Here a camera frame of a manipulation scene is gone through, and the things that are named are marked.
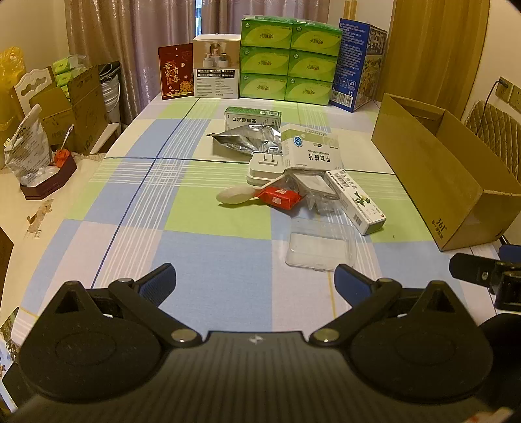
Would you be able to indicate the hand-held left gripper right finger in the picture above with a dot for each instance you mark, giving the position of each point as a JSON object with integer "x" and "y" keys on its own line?
{"x": 350, "y": 281}

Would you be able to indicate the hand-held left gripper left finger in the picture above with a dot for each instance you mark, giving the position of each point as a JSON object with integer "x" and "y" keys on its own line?
{"x": 156, "y": 281}

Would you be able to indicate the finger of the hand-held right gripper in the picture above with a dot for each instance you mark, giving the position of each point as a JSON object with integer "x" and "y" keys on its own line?
{"x": 472, "y": 268}
{"x": 511, "y": 250}

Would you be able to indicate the brown cardboard box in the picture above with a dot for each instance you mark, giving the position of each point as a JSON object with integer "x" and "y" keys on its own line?
{"x": 431, "y": 171}

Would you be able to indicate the white plastic spoon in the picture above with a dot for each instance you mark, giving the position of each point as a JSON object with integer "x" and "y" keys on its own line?
{"x": 234, "y": 195}

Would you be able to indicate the large white medicine box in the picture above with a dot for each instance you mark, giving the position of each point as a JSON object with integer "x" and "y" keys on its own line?
{"x": 311, "y": 148}

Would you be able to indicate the silver foil bag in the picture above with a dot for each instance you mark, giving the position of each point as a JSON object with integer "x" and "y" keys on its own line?
{"x": 244, "y": 140}

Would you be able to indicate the green medicine box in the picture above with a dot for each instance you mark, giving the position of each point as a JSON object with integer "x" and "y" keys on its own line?
{"x": 252, "y": 118}

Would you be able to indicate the plaid cloth covered desktop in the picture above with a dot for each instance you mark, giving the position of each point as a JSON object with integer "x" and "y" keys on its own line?
{"x": 203, "y": 244}

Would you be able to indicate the clear plastic tray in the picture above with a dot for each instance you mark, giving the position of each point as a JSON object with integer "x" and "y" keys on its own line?
{"x": 319, "y": 246}

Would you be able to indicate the small white leaf-print box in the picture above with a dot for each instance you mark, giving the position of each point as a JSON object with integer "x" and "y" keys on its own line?
{"x": 358, "y": 203}

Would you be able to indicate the clear plastic bag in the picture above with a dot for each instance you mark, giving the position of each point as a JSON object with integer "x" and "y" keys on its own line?
{"x": 315, "y": 189}

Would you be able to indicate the red snack packet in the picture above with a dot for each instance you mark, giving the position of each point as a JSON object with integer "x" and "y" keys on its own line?
{"x": 279, "y": 197}

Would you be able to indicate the beige printed table cover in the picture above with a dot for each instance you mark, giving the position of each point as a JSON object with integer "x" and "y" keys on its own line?
{"x": 36, "y": 227}

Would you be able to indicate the white power adapter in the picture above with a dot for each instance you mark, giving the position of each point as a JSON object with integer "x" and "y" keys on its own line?
{"x": 264, "y": 171}

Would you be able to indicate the dark red box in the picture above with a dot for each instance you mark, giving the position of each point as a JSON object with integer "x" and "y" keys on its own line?
{"x": 49, "y": 181}

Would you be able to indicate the orange ornament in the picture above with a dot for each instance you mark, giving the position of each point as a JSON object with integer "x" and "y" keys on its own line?
{"x": 62, "y": 158}

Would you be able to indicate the large brown storage carton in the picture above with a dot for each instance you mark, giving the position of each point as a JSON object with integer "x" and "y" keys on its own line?
{"x": 81, "y": 110}

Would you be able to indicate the stacked white buckets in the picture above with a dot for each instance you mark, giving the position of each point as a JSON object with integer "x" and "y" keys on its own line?
{"x": 110, "y": 99}

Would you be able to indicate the red greeting envelope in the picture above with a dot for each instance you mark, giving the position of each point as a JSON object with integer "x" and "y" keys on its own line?
{"x": 176, "y": 73}

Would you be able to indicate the tall blue carton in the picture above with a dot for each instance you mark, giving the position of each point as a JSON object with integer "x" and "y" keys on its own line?
{"x": 354, "y": 65}

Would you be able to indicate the white product box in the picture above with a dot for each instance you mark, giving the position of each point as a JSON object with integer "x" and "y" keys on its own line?
{"x": 215, "y": 67}

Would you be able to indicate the green tissue packs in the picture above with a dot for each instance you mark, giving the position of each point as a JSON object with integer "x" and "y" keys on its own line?
{"x": 67, "y": 73}

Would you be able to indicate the stack of green tissue boxes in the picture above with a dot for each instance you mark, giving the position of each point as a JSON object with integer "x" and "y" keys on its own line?
{"x": 291, "y": 61}

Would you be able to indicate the white carved chair back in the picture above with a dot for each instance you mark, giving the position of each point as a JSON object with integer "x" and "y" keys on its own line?
{"x": 34, "y": 83}

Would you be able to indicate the yellow plastic bag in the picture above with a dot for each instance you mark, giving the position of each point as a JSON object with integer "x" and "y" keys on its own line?
{"x": 10, "y": 81}

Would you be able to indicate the beige curtain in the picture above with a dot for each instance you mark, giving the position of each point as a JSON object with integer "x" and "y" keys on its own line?
{"x": 142, "y": 32}

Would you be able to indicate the light wooden plank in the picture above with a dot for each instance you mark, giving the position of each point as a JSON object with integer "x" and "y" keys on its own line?
{"x": 351, "y": 10}

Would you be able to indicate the empty beige wall socket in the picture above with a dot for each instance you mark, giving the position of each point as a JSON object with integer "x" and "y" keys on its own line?
{"x": 516, "y": 95}

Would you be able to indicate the wall socket with plug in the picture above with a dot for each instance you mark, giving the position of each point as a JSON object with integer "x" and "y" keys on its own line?
{"x": 504, "y": 87}

